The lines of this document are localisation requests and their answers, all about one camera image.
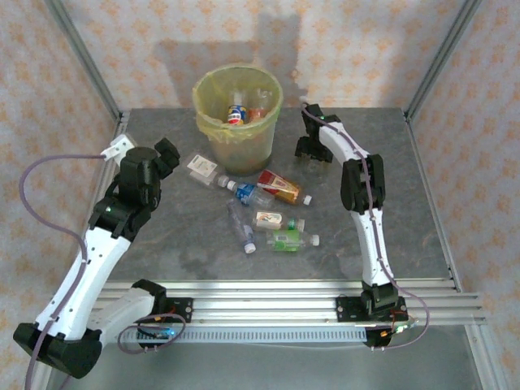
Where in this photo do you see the square clear bottle white label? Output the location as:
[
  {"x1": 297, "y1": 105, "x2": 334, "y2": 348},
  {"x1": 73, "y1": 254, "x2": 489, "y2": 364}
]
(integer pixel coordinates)
[{"x1": 186, "y1": 153, "x2": 231, "y2": 189}]

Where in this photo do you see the amber tea bottle red label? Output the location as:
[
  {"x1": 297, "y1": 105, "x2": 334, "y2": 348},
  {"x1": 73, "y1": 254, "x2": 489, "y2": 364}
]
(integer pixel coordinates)
[{"x1": 258, "y1": 169, "x2": 314, "y2": 206}]

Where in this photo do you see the blue label water bottle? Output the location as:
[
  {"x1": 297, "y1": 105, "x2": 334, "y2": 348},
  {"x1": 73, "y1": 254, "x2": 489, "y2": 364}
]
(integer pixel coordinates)
[{"x1": 226, "y1": 180, "x2": 275, "y2": 208}]

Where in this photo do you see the clear bottle white orange label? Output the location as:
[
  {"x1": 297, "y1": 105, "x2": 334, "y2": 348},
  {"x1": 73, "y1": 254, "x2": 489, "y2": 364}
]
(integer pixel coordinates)
[{"x1": 251, "y1": 210, "x2": 306, "y2": 232}]

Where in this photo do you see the Pepsi bottle with blue cap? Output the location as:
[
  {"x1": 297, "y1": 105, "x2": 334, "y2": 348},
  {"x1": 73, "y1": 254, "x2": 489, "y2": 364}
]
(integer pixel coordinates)
[{"x1": 226, "y1": 91, "x2": 249, "y2": 126}]

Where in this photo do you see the green label clear bottle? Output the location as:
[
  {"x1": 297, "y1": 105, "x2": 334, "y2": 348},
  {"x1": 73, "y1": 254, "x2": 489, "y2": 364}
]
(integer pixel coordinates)
[{"x1": 266, "y1": 229, "x2": 321, "y2": 253}]

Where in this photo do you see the crushed clear bottle blue cap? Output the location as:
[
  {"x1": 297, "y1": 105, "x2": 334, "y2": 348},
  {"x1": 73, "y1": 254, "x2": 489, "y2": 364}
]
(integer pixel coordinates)
[{"x1": 225, "y1": 197, "x2": 258, "y2": 255}]

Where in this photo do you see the green mesh waste bin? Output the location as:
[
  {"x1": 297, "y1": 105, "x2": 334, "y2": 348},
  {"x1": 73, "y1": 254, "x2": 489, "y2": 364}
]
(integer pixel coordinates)
[{"x1": 192, "y1": 63, "x2": 284, "y2": 176}]

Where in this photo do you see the yellow plastic bin liner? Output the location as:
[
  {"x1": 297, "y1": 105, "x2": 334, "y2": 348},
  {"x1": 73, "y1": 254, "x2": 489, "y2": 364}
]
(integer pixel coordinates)
[{"x1": 192, "y1": 63, "x2": 284, "y2": 144}]

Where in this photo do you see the right small circuit board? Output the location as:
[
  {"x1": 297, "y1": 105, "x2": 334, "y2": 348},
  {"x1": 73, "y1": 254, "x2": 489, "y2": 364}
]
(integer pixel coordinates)
[{"x1": 381, "y1": 323, "x2": 419, "y2": 338}]

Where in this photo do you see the left aluminium side rail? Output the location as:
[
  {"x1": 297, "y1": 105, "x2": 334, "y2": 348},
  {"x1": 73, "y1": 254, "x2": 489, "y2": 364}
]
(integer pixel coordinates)
[{"x1": 52, "y1": 111, "x2": 131, "y2": 301}]

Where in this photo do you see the aluminium side rail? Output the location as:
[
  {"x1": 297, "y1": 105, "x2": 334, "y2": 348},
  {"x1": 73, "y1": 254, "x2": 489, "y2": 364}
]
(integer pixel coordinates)
[
  {"x1": 52, "y1": 111, "x2": 131, "y2": 301},
  {"x1": 404, "y1": 111, "x2": 464, "y2": 293}
]

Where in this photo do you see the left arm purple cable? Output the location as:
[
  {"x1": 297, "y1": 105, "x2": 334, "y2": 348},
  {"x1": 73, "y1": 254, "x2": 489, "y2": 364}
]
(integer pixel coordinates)
[{"x1": 19, "y1": 154, "x2": 189, "y2": 390}]

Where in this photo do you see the right aluminium side rail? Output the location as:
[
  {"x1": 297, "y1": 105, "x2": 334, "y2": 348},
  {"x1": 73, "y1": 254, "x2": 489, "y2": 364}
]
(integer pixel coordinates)
[{"x1": 404, "y1": 111, "x2": 464, "y2": 293}]

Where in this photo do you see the left aluminium frame post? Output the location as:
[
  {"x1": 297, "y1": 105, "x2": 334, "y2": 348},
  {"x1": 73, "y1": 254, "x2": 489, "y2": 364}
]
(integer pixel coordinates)
[{"x1": 43, "y1": 0, "x2": 125, "y2": 123}]

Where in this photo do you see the aluminium frame post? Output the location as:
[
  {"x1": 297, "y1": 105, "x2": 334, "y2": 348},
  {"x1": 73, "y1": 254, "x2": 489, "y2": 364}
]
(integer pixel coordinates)
[
  {"x1": 43, "y1": 0, "x2": 125, "y2": 123},
  {"x1": 404, "y1": 0, "x2": 483, "y2": 123}
]

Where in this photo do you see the aluminium table edge rail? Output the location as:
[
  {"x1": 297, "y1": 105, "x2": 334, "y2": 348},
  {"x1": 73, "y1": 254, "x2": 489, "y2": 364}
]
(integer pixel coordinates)
[{"x1": 72, "y1": 279, "x2": 462, "y2": 294}]

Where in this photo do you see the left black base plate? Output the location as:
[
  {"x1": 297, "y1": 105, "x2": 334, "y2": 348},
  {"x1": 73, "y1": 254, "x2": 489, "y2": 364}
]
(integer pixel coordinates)
[{"x1": 162, "y1": 297, "x2": 194, "y2": 325}]

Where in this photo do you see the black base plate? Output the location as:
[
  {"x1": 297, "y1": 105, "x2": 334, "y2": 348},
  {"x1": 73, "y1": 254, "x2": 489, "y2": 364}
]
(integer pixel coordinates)
[
  {"x1": 162, "y1": 297, "x2": 194, "y2": 325},
  {"x1": 335, "y1": 296, "x2": 407, "y2": 324}
]

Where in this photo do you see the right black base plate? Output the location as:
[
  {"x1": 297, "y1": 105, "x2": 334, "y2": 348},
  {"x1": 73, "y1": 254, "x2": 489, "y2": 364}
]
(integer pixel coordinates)
[{"x1": 335, "y1": 296, "x2": 407, "y2": 324}]

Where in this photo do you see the right aluminium frame post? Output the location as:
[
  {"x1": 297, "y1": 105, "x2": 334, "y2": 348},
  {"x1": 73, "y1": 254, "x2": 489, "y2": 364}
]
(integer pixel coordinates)
[{"x1": 404, "y1": 0, "x2": 483, "y2": 123}]

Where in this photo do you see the slotted grey cable duct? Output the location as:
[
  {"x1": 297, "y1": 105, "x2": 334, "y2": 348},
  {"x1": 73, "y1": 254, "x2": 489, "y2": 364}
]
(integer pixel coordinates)
[{"x1": 120, "y1": 326, "x2": 369, "y2": 345}]

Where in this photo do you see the left lower frame leg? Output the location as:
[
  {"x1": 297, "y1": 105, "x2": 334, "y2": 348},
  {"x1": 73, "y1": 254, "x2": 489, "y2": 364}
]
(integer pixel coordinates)
[{"x1": 22, "y1": 365, "x2": 62, "y2": 390}]

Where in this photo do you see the frame leg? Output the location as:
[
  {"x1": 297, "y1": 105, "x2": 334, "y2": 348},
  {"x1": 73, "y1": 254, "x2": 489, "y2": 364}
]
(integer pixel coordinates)
[
  {"x1": 22, "y1": 365, "x2": 62, "y2": 390},
  {"x1": 465, "y1": 324, "x2": 509, "y2": 390}
]

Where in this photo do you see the right lower frame leg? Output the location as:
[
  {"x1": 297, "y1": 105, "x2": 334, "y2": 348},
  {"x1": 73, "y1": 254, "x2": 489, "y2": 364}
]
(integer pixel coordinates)
[{"x1": 465, "y1": 324, "x2": 509, "y2": 390}]

